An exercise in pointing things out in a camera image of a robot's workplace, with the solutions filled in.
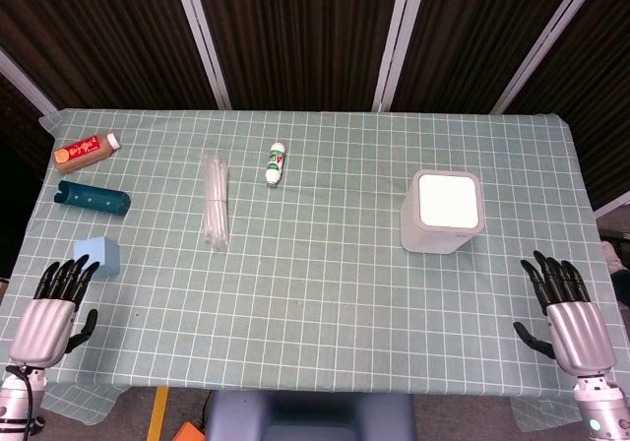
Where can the green checkered tablecloth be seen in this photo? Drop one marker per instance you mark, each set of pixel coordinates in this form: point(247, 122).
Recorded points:
point(315, 283)

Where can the dark teal curved holder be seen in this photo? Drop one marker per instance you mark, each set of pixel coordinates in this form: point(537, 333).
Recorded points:
point(93, 198)

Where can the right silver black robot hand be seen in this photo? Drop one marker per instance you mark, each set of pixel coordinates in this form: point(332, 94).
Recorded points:
point(581, 330)

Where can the small white green bottle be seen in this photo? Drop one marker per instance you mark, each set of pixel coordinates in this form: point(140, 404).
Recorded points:
point(275, 164)

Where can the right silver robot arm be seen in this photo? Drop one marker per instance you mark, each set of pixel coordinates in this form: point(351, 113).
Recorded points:
point(600, 406)

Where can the orange box on floor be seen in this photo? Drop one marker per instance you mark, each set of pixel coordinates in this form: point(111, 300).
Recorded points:
point(189, 432)

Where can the brown drink bottle red label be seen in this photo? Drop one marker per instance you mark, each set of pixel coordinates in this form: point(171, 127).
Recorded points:
point(84, 152)

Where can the bundle of clear straws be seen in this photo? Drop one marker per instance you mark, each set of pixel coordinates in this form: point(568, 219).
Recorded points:
point(216, 200)

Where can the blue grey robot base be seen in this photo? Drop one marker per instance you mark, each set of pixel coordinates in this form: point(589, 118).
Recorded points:
point(310, 416)

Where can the white square container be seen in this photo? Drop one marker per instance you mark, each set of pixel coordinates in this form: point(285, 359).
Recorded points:
point(440, 212)

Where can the light blue foam cube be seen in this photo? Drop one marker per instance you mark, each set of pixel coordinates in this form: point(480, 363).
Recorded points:
point(101, 255)

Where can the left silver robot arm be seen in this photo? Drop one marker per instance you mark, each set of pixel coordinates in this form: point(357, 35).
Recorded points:
point(17, 401)

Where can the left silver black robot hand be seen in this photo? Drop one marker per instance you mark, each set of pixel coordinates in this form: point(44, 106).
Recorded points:
point(42, 328)

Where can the white partition frame post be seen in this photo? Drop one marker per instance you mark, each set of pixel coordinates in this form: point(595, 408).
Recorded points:
point(24, 84)
point(201, 32)
point(396, 37)
point(546, 42)

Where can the yellow floor tape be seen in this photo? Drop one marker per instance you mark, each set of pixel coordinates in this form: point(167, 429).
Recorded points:
point(158, 414)

